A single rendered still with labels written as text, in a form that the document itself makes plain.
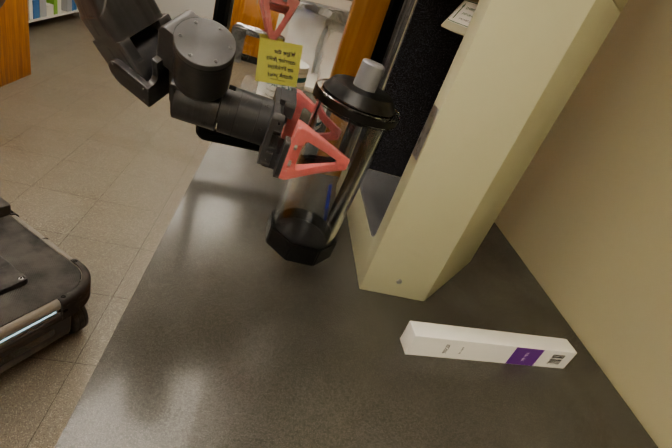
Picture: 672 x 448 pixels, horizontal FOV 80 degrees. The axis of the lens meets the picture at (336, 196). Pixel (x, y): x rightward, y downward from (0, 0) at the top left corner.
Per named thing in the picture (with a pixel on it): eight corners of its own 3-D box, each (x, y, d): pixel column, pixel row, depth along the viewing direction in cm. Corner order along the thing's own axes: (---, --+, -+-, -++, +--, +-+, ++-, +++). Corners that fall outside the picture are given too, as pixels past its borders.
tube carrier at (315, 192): (331, 222, 64) (389, 98, 54) (339, 268, 55) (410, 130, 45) (265, 205, 61) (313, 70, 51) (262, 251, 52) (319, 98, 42)
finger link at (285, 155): (353, 123, 50) (280, 97, 47) (362, 147, 44) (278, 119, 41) (333, 169, 53) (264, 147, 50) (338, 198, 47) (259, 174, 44)
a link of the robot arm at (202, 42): (167, 38, 50) (110, 75, 45) (166, -43, 40) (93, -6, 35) (242, 101, 50) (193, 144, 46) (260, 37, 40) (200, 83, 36)
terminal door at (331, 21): (343, 169, 86) (418, -38, 67) (193, 138, 77) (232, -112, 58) (342, 167, 86) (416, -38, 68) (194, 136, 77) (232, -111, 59)
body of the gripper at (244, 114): (291, 90, 52) (233, 69, 50) (290, 118, 43) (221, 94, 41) (275, 135, 55) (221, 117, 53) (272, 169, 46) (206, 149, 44)
